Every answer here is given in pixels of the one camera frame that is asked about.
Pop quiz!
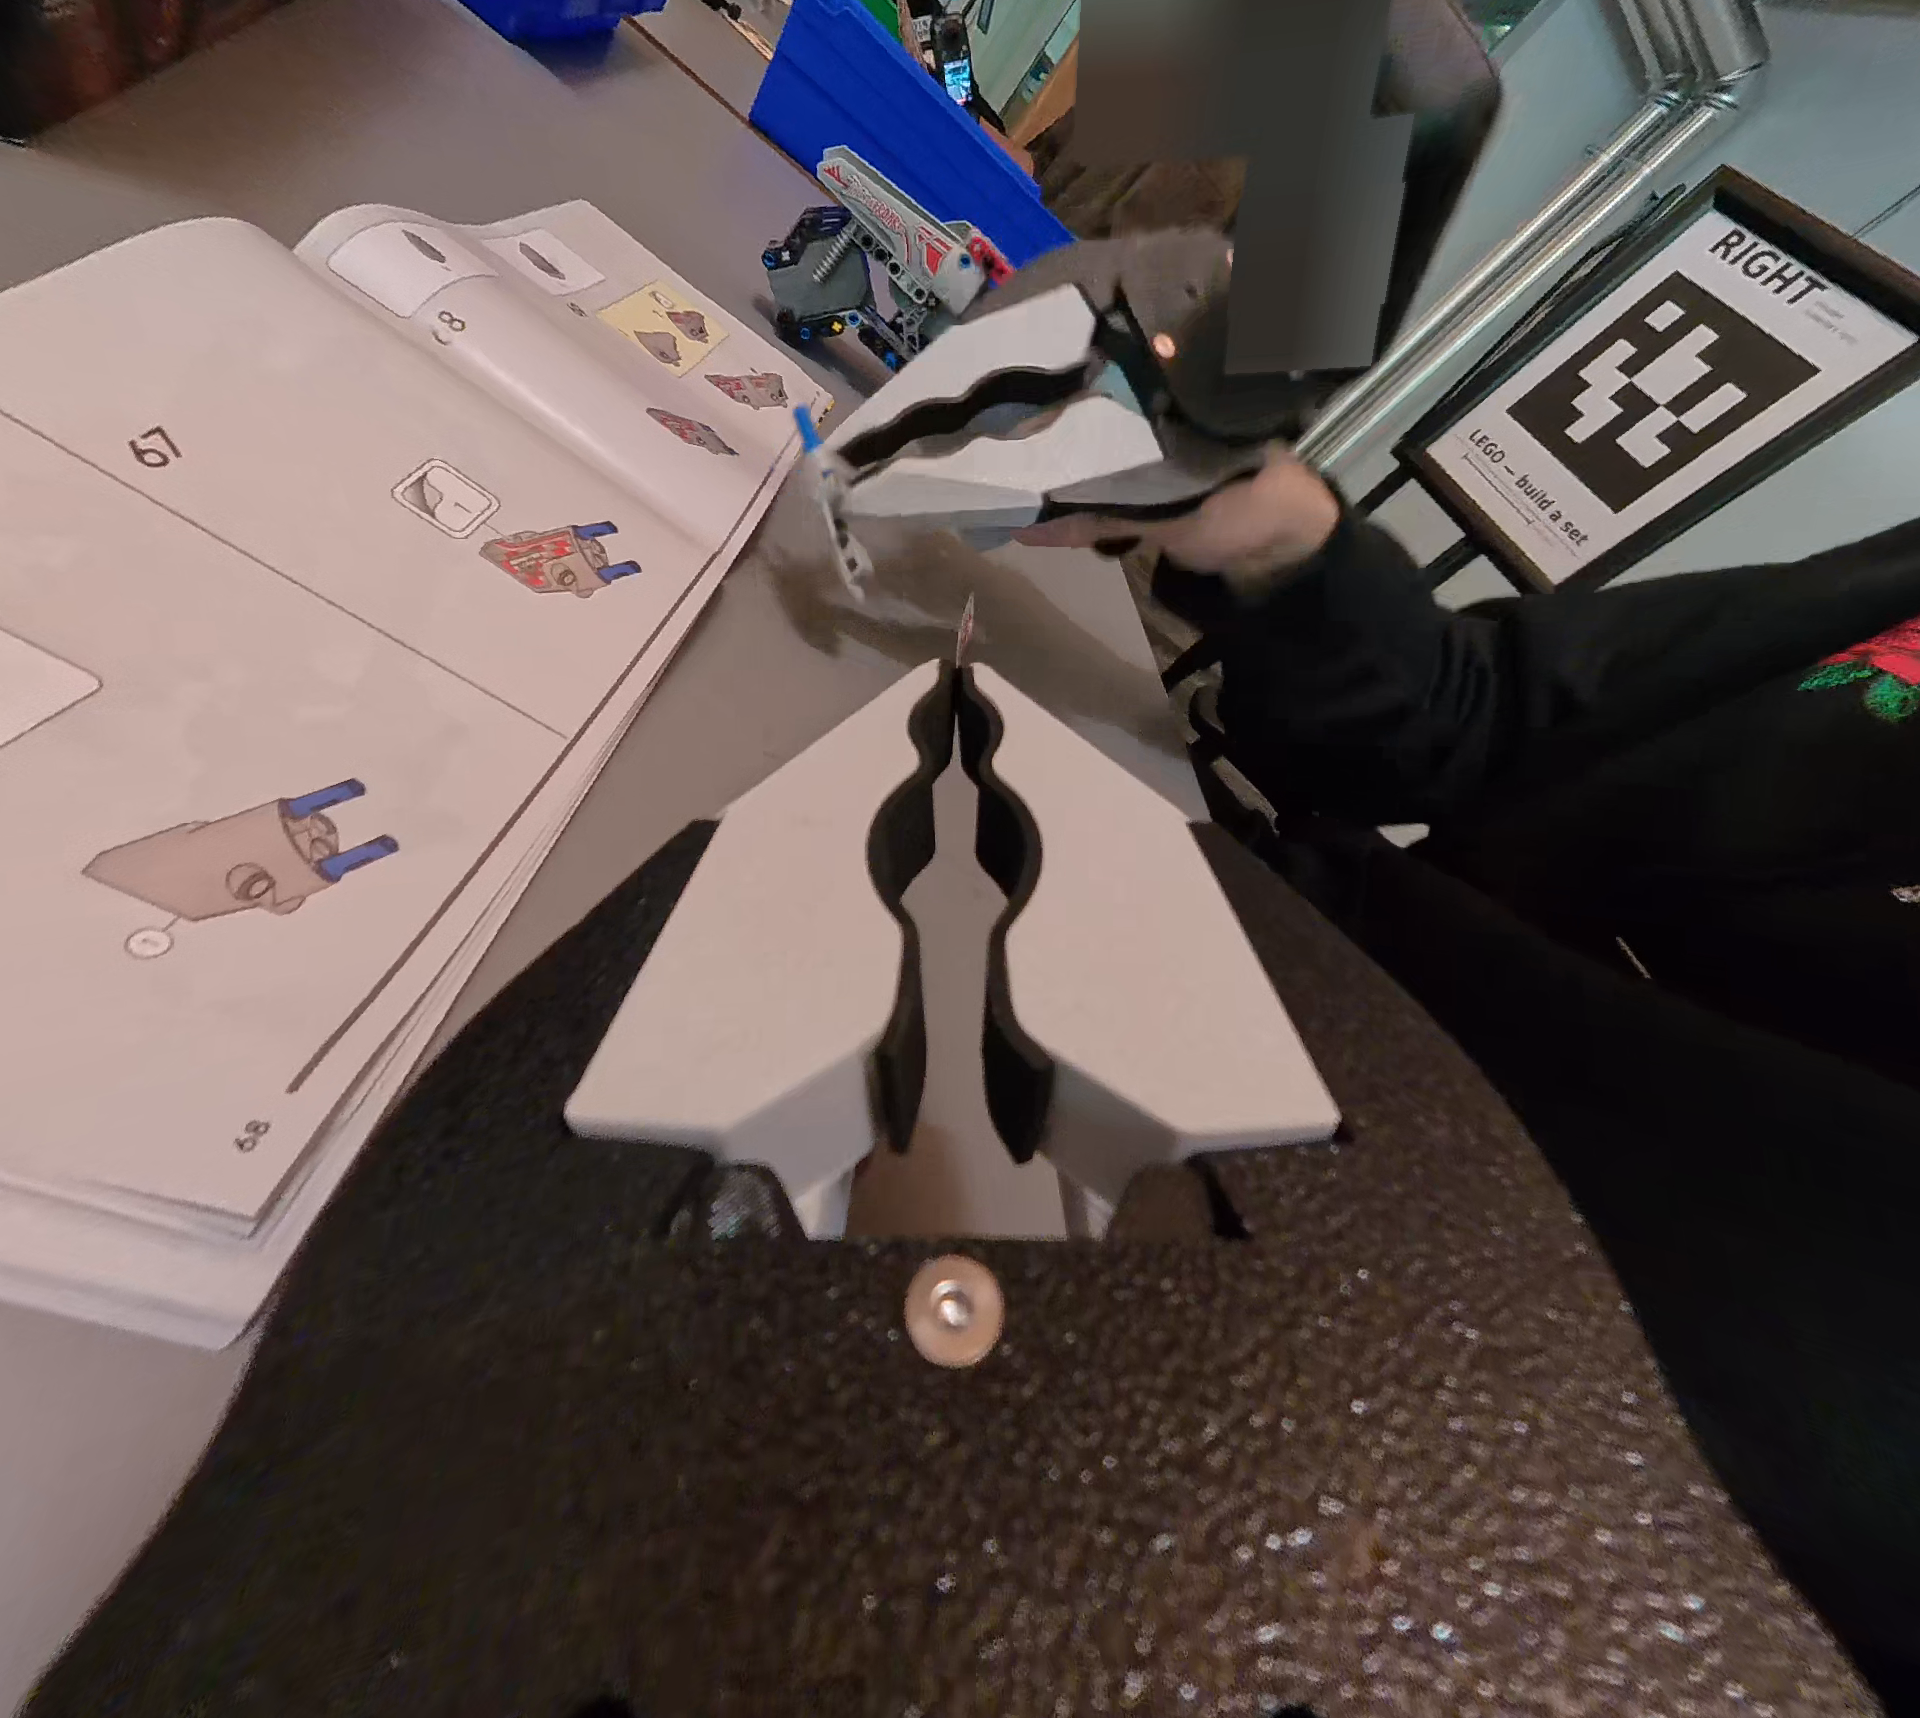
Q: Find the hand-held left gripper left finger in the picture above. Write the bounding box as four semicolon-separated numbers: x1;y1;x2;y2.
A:
564;663;962;1245

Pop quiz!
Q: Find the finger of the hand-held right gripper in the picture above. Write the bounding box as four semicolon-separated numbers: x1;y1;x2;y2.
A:
847;390;1164;550
824;284;1112;461

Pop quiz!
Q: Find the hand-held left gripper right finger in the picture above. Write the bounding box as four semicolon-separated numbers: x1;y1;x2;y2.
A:
956;665;1344;1245

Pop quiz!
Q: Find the grey toy part blue pin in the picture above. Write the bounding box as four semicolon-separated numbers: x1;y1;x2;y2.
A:
793;402;881;597

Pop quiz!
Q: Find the person's right forearm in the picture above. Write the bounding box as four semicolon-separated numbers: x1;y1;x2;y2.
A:
1155;494;1920;880

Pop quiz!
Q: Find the grey desk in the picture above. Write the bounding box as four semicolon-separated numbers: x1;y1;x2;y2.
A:
0;0;1218;1690

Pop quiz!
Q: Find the person's right hand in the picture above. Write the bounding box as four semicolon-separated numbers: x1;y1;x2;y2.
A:
1026;458;1342;597

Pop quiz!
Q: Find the grey red toy vehicle model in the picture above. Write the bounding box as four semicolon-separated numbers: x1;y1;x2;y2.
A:
762;146;1015;375

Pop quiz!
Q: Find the person's black sweatshirt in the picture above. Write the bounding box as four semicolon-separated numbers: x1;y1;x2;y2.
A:
1245;609;1920;1718

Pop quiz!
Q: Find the open instruction booklet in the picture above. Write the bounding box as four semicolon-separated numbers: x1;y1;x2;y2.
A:
0;200;842;1353

